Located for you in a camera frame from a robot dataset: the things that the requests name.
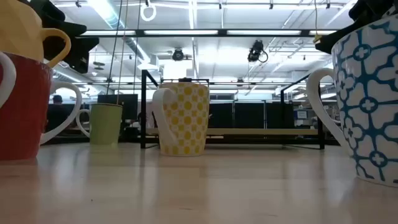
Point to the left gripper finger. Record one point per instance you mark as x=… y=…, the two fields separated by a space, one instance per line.
x=85 y=53

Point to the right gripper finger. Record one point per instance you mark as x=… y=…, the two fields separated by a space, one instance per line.
x=335 y=37

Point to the yellow faceted mug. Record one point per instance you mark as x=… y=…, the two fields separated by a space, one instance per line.
x=18 y=31

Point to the white mug blue floral pattern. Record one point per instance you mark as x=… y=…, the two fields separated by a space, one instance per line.
x=367 y=102

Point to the white mug yellow dots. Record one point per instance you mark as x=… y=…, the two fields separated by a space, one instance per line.
x=186 y=121

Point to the dark disc fixture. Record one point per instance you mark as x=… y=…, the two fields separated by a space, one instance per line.
x=99 y=63

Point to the person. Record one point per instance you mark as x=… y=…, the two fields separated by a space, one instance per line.
x=57 y=99

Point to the black rig crossbar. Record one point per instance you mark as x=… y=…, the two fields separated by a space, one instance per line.
x=140 y=32

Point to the black computer monitor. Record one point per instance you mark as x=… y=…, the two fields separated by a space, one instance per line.
x=118 y=105

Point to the black partition panel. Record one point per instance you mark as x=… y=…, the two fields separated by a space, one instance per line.
x=221 y=115
x=280 y=115
x=249 y=115

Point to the grey ventilation duct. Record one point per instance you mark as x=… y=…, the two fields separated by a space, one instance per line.
x=136 y=51

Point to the black round camera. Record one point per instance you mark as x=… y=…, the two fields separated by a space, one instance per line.
x=178 y=54

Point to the black frame wooden shelf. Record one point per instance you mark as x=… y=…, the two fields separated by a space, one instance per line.
x=248 y=132

